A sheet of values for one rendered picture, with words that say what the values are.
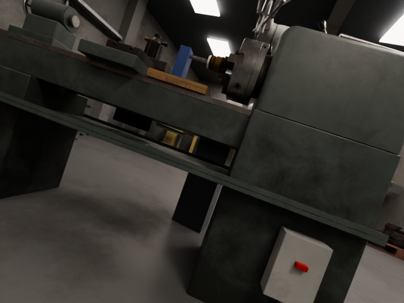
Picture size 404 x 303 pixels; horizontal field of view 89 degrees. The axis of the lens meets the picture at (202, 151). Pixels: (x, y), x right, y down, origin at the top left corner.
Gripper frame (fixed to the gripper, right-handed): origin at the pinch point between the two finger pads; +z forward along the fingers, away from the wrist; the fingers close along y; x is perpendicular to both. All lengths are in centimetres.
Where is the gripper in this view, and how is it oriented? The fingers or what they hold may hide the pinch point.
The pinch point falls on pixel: (261, 24)
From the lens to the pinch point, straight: 120.7
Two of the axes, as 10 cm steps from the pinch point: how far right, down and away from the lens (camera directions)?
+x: -0.7, -3.4, 9.4
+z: -2.9, 9.1, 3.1
